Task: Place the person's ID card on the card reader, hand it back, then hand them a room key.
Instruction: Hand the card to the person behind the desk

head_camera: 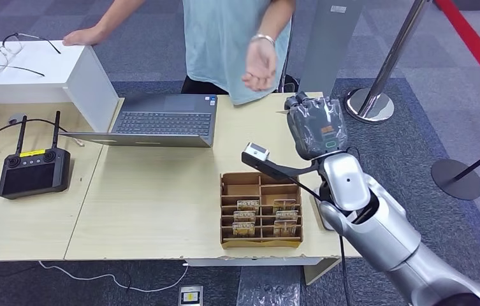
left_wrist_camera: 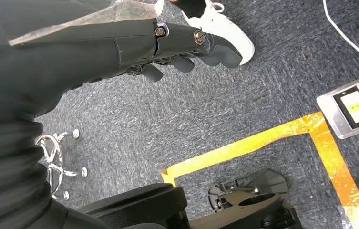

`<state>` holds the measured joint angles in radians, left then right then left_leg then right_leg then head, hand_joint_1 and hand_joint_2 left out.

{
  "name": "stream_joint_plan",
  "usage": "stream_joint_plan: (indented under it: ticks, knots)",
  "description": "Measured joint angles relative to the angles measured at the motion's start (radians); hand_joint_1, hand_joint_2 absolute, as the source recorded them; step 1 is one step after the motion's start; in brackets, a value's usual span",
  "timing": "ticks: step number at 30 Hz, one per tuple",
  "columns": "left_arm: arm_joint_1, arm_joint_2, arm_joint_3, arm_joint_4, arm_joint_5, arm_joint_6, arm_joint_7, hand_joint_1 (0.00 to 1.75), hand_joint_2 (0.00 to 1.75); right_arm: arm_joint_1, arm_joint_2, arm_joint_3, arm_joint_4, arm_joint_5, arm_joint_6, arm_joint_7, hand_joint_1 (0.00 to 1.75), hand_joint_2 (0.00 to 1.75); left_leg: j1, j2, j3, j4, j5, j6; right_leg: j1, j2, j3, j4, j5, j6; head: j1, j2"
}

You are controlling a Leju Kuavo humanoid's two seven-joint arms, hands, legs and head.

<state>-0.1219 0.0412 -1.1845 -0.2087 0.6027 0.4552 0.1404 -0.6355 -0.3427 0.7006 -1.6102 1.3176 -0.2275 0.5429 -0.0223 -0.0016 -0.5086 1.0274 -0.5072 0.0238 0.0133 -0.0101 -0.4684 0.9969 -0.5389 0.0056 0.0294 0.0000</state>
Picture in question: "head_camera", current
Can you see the grey standing panel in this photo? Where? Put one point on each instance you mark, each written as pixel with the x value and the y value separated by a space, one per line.
pixel 328 46

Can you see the floor socket device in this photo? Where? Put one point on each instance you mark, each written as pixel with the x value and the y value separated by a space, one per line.
pixel 190 296

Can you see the grey laptop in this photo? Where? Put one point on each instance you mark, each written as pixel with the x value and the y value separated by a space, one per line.
pixel 163 122

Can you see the wooden table leg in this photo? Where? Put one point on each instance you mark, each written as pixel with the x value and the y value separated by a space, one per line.
pixel 318 270

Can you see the small grey adapter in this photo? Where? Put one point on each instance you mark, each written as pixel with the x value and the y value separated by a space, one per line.
pixel 16 118

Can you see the black rimmed eyeglasses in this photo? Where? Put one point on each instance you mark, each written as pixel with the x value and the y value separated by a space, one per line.
pixel 1 56

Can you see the black remote controller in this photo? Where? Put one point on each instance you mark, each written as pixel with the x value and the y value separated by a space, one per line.
pixel 32 177

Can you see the person's right forearm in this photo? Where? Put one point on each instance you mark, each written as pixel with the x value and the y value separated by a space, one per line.
pixel 119 16

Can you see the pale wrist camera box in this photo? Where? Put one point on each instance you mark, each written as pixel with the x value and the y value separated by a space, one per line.
pixel 257 151

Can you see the plastic wrapped dark panel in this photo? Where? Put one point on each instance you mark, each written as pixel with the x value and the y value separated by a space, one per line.
pixel 269 287

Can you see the black stanchion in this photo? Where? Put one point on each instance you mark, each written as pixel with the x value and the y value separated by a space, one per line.
pixel 455 179

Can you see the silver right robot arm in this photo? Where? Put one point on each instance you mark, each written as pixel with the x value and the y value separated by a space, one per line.
pixel 387 236

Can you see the white box riser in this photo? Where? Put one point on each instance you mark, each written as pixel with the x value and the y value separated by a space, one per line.
pixel 32 84

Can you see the person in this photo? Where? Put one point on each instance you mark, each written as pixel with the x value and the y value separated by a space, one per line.
pixel 222 42

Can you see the person's right hand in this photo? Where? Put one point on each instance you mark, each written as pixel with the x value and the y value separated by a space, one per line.
pixel 83 36

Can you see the wooden card organizer box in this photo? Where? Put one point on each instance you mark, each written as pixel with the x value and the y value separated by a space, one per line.
pixel 239 188

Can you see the person's left hand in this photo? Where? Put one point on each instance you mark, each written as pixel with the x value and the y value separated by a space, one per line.
pixel 261 67

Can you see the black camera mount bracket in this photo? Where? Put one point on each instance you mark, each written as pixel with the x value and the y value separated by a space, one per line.
pixel 282 171

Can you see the stanchion post with black base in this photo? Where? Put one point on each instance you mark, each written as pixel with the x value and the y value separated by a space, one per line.
pixel 288 80

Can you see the person's left forearm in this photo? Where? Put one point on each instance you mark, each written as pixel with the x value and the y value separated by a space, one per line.
pixel 280 17

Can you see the chrome stanchion post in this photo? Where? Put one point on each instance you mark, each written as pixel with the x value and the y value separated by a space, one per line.
pixel 370 103

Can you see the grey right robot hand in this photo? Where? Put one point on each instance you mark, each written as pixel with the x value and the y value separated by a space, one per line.
pixel 318 126

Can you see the red barrier belt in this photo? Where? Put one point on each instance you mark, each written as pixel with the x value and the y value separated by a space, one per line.
pixel 476 46

